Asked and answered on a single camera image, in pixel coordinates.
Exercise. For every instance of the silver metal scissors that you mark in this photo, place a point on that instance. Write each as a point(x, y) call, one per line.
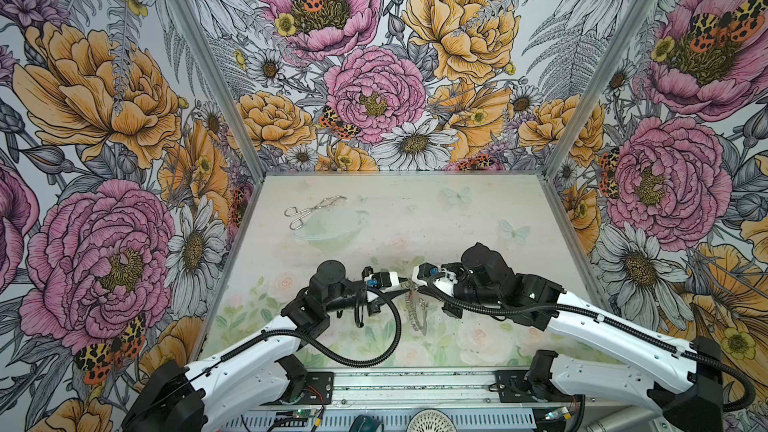
point(299, 216)

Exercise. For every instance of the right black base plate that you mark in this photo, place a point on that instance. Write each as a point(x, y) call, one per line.
point(523, 386)

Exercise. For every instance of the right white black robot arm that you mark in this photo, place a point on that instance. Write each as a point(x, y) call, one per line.
point(680, 380)

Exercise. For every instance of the aluminium front rail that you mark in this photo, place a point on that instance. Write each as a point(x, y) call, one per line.
point(394, 396)

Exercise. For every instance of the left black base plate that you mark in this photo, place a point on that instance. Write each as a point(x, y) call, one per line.
point(311, 388)

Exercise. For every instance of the grey metal tube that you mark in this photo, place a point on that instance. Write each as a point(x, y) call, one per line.
point(623, 420)

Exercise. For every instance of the white patterned round object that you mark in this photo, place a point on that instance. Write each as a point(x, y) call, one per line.
point(431, 420)

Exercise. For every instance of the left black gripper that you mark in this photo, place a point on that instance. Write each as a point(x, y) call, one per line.
point(373, 307)

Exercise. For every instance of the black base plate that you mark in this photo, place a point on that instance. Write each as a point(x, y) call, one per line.
point(311, 388)
point(523, 386)

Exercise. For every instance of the dark teal device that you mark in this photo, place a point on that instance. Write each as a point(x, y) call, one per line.
point(366, 423)

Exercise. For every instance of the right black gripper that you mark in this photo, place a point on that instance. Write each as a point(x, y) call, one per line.
point(450, 308)

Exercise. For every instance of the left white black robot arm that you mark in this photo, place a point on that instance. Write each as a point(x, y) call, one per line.
point(263, 368)

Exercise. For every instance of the clear glass bowl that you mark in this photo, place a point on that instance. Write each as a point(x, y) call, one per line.
point(331, 231)

